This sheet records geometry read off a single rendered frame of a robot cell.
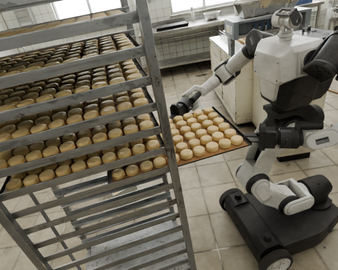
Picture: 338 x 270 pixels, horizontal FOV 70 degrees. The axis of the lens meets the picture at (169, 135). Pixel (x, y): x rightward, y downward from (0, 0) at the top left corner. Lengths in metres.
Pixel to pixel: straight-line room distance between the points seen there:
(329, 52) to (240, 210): 1.14
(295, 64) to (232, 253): 1.25
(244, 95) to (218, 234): 1.51
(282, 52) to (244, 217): 1.08
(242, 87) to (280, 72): 1.62
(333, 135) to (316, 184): 0.79
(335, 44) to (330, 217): 1.17
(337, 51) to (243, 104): 1.85
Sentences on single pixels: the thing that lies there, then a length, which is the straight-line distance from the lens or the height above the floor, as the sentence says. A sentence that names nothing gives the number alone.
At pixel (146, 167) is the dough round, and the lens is 0.96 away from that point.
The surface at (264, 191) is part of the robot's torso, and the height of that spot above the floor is 0.53.
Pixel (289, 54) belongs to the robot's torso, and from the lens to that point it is 1.10.
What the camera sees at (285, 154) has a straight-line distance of 2.43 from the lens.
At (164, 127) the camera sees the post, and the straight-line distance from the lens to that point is 0.80.
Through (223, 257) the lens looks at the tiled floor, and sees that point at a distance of 1.81.
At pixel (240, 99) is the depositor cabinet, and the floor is 0.39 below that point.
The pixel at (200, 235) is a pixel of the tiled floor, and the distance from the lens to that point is 1.90.
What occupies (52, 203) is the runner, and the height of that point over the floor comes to 0.96.
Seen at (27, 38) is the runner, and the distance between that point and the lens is 0.75.
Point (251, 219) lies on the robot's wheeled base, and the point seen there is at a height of 0.19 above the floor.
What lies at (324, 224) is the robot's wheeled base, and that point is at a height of 0.17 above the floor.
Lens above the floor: 1.56
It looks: 31 degrees down
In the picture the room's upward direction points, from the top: 11 degrees counter-clockwise
